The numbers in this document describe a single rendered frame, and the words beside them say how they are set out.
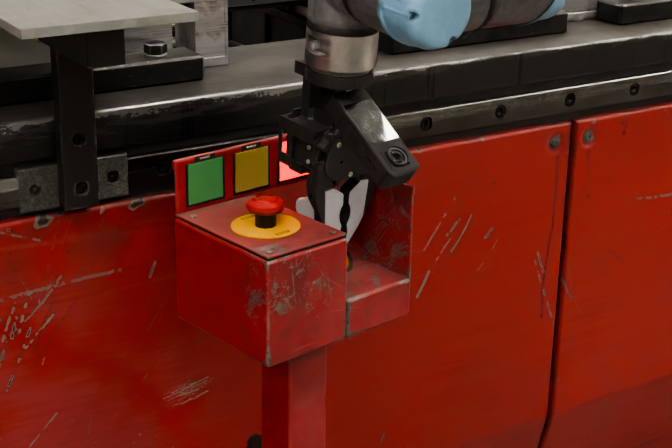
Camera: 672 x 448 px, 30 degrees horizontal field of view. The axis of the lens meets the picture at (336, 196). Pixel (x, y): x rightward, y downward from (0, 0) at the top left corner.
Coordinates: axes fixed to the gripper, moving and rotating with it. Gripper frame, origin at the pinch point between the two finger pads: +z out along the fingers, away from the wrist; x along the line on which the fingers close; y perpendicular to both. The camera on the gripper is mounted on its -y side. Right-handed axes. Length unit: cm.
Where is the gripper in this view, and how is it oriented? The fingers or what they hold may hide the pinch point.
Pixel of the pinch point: (338, 248)
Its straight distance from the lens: 136.8
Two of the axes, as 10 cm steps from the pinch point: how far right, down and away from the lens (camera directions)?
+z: -0.7, 9.2, 3.9
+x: -7.5, 2.1, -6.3
